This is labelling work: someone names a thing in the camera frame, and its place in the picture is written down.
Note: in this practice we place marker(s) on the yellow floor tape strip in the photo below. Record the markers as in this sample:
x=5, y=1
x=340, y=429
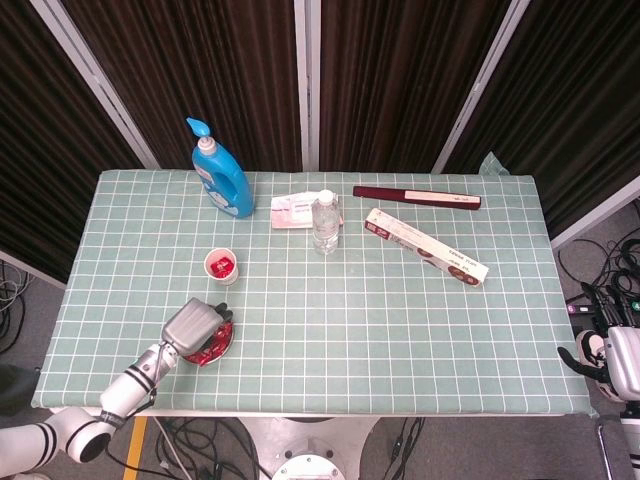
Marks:
x=134, y=450

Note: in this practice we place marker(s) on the white table frame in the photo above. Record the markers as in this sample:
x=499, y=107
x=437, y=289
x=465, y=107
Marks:
x=250, y=413

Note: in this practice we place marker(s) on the black power strip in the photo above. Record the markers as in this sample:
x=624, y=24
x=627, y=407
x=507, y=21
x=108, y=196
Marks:
x=582, y=307

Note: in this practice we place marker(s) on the blue detergent pump bottle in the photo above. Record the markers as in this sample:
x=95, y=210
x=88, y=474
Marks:
x=227, y=185

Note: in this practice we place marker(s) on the long dark red box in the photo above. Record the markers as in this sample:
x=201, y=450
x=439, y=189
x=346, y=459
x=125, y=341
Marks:
x=380, y=192

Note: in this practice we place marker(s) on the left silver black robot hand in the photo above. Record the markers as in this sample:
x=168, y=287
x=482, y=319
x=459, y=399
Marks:
x=192, y=327

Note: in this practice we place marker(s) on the white paper cup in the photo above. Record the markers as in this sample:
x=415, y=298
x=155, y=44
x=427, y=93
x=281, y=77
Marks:
x=227, y=281

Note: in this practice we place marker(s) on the grey metal partition rail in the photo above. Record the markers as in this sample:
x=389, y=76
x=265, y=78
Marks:
x=595, y=215
x=30, y=269

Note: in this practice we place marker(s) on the round silver metal plate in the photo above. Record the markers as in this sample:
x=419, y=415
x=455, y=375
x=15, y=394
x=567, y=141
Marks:
x=229, y=345

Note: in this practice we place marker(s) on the pink white tissue packet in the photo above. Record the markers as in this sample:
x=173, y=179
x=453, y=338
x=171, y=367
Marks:
x=290, y=212

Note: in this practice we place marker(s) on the red candy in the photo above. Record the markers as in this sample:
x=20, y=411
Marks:
x=217, y=346
x=225, y=331
x=198, y=358
x=218, y=266
x=231, y=267

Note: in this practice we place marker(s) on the clear plastic water bottle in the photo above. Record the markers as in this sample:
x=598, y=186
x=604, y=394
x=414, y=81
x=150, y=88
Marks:
x=325, y=225

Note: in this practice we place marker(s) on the grey metal partition post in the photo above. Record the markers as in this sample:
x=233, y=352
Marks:
x=91, y=75
x=483, y=75
x=306, y=75

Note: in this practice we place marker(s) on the white baking paper box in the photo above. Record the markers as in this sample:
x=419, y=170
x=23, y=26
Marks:
x=400, y=232

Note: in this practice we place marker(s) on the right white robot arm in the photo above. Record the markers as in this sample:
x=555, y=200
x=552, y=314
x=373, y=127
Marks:
x=632, y=440

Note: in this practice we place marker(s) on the green checked tablecloth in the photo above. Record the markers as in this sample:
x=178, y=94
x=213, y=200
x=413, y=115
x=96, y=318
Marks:
x=350, y=325

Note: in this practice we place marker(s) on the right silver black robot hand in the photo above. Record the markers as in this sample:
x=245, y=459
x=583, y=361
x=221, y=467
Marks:
x=625, y=365

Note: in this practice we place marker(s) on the white black sneaker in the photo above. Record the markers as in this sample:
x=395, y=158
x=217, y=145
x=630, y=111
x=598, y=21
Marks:
x=590, y=342

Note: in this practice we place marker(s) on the dark brown curtain panel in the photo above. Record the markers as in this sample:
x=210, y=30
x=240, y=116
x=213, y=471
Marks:
x=200, y=60
x=30, y=150
x=575, y=100
x=400, y=75

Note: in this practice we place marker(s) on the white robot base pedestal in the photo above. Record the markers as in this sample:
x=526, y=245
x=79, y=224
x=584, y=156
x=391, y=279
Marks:
x=300, y=435

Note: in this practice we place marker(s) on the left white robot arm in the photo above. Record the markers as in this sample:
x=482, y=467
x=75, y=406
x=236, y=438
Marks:
x=125, y=387

